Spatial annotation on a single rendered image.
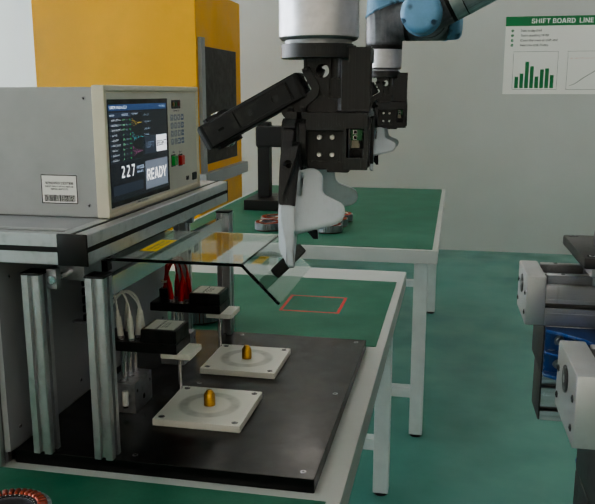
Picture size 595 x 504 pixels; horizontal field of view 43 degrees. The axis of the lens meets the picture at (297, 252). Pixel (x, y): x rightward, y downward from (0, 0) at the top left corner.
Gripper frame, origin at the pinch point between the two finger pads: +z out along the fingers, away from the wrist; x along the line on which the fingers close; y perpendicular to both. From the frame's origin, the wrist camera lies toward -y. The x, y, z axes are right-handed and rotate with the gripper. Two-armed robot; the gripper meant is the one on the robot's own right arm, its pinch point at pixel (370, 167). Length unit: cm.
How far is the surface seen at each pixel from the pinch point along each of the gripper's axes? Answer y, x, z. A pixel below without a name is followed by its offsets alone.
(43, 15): -237, 308, -63
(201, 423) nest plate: -22, -52, 37
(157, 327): -32, -46, 23
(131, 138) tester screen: -36, -42, -8
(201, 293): -31.0, -22.8, 23.2
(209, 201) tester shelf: -32.5, -11.1, 6.6
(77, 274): -40, -57, 12
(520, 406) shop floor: 53, 154, 115
